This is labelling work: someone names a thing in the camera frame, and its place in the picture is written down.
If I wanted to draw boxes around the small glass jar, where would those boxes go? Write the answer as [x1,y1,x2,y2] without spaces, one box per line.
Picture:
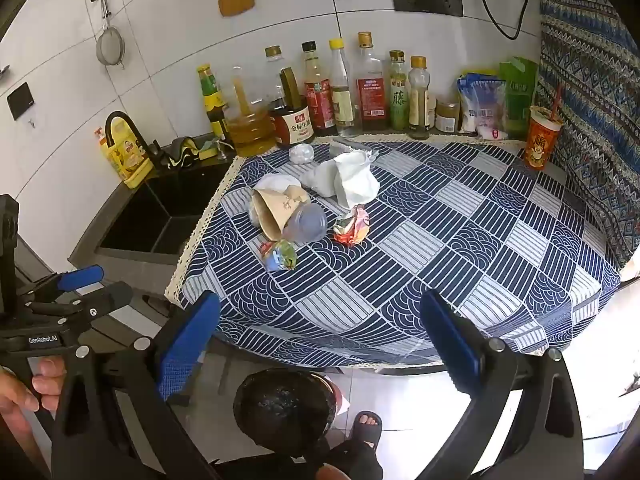
[435,100,461,133]

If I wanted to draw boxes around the olive label bottle gold cap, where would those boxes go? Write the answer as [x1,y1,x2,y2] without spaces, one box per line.
[407,56,432,141]

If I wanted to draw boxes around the black power cable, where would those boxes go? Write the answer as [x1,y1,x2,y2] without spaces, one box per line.
[472,0,535,41]

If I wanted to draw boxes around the clear bottle gold cap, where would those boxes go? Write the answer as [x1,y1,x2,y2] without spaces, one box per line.
[263,45,286,101]

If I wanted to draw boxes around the person's left hand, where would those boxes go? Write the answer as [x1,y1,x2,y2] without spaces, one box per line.
[0,355,68,428]

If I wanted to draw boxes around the red orange snack wrapper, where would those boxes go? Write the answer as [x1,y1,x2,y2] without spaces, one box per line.
[332,204,371,246]

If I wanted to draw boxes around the clear plastic cup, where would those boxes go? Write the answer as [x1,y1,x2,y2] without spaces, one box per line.
[282,202,328,246]

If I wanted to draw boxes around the black faucet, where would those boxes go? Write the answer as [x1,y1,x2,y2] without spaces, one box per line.
[104,111,163,171]

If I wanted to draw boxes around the trash bin with black bag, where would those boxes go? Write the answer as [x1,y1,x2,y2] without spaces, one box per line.
[234,367,351,461]

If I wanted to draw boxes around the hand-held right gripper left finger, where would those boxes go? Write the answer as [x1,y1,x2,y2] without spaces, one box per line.
[50,290,223,480]

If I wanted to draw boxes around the green pepper oil bottle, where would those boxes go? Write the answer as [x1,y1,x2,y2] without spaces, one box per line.
[388,50,411,131]

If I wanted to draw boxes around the red label bottle gold cap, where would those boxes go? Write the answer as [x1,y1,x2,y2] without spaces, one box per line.
[354,31,391,133]

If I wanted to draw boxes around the small white tissue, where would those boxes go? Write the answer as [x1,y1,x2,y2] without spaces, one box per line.
[289,142,316,165]

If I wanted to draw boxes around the green label oil bottle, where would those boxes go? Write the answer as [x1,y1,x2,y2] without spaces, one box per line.
[196,63,231,138]

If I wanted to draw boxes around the white blue plastic bag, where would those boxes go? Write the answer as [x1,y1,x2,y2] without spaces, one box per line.
[456,72,507,136]

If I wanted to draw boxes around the black yellow cloth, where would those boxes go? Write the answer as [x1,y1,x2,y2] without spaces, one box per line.
[165,136,206,171]

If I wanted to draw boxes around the metal mesh strainer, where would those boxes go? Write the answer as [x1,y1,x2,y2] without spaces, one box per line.
[95,0,126,67]

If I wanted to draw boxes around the black sink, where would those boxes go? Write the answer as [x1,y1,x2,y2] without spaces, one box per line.
[67,132,241,266]

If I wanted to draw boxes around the green blue snack wrapper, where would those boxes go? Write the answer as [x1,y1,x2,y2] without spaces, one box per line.
[259,239,299,273]

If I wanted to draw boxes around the red paper cup with straw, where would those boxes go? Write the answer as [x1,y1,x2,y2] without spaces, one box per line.
[523,82,565,171]

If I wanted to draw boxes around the person's left forearm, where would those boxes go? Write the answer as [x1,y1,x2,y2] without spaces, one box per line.
[0,417,53,480]

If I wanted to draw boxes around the crushed brown paper cup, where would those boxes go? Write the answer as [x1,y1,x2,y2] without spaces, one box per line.
[250,185,312,241]

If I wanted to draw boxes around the green packet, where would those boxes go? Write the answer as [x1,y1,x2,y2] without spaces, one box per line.
[500,56,540,141]

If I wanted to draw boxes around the large clear cooking oil jug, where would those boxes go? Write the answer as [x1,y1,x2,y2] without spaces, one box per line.
[226,65,278,157]

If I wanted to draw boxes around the person's foot in black slipper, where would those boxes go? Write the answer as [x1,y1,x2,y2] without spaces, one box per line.
[345,410,385,448]

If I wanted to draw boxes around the white cloth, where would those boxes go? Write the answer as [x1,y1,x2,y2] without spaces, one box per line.
[332,150,381,209]
[300,162,341,198]

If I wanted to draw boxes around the yellow dish soap bottle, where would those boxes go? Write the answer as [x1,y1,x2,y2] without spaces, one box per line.
[95,127,155,189]

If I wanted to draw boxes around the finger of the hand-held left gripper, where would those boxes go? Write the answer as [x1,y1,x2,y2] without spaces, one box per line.
[20,264,106,307]
[30,281,135,332]

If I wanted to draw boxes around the black cap vinegar bottle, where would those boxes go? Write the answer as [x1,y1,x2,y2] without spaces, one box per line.
[301,41,337,136]

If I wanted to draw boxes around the dark soy sauce jug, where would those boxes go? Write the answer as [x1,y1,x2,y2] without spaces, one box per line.
[267,67,316,148]

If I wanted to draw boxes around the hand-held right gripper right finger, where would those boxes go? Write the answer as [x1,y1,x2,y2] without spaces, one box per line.
[419,289,586,480]

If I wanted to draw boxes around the blue patterned tablecloth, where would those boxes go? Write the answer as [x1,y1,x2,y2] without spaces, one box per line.
[165,132,623,368]

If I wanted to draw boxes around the blue patterned curtain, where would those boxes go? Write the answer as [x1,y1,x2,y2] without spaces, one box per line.
[537,0,640,268]

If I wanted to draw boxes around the clear bottle yellow cap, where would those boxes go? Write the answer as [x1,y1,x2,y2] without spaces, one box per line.
[328,38,362,138]

